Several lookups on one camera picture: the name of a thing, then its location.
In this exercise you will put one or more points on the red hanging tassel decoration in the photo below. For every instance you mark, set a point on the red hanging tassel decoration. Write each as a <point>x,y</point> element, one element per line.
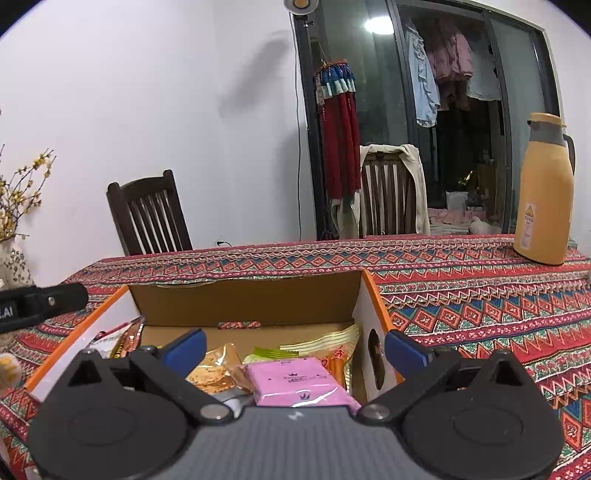
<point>344,138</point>

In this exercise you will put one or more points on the dark sliding door frame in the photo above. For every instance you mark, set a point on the dark sliding door frame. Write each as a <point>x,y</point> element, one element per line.
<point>549,78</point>

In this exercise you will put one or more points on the yellow thermos jug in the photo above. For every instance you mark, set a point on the yellow thermos jug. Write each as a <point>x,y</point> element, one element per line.
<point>545,194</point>

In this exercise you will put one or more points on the light blue hanging shirt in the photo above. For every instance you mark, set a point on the light blue hanging shirt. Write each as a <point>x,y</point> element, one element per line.
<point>425,87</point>

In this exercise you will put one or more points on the small white plastic container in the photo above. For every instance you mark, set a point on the small white plastic container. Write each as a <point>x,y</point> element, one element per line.
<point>457,203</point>

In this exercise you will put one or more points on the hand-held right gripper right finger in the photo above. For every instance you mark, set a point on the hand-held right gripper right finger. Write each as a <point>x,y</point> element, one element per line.
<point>406,353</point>

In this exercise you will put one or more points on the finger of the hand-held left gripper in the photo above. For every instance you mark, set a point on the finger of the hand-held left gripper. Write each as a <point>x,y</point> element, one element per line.
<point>60,297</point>

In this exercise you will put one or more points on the floral ceramic vase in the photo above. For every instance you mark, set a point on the floral ceramic vase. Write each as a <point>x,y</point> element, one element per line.
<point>16,267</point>

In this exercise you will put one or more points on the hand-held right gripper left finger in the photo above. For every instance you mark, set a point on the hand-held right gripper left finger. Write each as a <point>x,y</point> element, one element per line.
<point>184,350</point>

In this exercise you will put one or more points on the pink snack packet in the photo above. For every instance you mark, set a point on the pink snack packet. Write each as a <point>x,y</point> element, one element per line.
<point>295,381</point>

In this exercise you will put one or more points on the orange cardboard box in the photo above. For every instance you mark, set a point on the orange cardboard box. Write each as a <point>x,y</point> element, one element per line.
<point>240,300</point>

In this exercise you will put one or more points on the chair with draped cloth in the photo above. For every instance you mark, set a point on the chair with draped cloth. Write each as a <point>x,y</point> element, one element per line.
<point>415,184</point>

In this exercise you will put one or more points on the pile of mixed snack packets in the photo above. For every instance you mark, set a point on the pile of mixed snack packets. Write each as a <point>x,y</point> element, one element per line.
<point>217,369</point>

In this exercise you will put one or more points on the white lace hanging garment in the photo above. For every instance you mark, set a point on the white lace hanging garment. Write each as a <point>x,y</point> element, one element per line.
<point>485,83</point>

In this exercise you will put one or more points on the green white snack packet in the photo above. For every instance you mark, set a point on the green white snack packet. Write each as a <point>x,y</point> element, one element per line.
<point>268,354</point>

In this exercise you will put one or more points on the pink hanging garment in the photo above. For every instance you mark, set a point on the pink hanging garment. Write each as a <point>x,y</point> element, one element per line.
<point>450,55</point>

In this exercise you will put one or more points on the yellow flower branches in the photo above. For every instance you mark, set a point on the yellow flower branches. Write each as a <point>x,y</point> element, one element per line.
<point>9,217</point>

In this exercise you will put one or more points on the brown wooden chair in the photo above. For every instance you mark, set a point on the brown wooden chair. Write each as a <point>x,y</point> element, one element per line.
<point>383,161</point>

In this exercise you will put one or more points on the dark wooden chair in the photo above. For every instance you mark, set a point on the dark wooden chair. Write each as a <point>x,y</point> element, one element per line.
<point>143,189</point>

